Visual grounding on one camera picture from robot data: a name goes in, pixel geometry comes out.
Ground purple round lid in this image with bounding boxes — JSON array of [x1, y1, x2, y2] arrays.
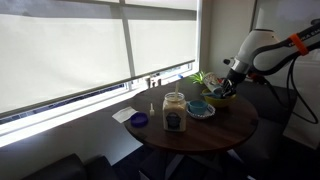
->
[[129, 112, 150, 129]]

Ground wide white roller blind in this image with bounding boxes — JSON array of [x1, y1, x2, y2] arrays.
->
[[0, 13, 132, 116]]

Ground glass jar with cream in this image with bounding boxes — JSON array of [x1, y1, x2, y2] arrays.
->
[[161, 91, 188, 133]]

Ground red orange object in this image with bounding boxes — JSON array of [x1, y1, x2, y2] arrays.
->
[[249, 73, 265, 83]]

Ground small white bottle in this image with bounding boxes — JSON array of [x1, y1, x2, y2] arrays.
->
[[148, 102, 156, 117]]

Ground blue measuring spoon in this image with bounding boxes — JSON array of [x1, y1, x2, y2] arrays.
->
[[200, 91, 224, 100]]

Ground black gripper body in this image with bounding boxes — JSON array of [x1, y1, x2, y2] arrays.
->
[[225, 68, 248, 92]]

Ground dark upholstered chair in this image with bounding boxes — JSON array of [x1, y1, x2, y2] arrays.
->
[[233, 75, 299, 180]]

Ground small green plant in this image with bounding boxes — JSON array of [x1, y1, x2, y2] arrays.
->
[[188, 70, 208, 85]]

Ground teal cup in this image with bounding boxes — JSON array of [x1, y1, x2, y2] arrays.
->
[[187, 99, 210, 116]]

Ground white paper napkin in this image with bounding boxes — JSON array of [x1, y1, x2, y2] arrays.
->
[[111, 106, 139, 125]]

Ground white table base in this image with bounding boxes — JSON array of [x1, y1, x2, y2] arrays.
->
[[163, 151, 244, 180]]

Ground narrow white roller blind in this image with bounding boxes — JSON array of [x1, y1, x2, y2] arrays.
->
[[127, 19, 198, 78]]

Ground yellow bowl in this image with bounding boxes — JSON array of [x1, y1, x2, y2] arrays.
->
[[201, 87, 238, 109]]

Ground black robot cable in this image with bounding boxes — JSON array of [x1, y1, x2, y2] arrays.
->
[[262, 57, 320, 125]]

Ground orange strap on arm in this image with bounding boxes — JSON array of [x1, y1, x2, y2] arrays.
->
[[288, 32, 310, 57]]

